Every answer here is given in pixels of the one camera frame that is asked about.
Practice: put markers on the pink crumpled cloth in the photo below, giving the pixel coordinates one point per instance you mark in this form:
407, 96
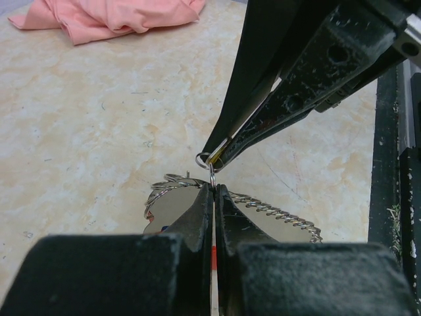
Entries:
88, 21

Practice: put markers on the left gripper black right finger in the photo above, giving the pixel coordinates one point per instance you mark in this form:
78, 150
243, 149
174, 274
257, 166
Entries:
312, 276

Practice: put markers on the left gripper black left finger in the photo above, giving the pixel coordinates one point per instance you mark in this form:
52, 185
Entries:
115, 273

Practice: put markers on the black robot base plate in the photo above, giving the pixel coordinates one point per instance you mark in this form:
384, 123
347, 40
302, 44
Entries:
394, 215

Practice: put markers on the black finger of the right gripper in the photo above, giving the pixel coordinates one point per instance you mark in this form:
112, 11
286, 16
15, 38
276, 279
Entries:
273, 32

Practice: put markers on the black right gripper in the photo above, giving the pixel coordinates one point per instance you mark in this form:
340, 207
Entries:
355, 44

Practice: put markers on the yellow tag with key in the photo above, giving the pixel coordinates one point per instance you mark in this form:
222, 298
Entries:
204, 159

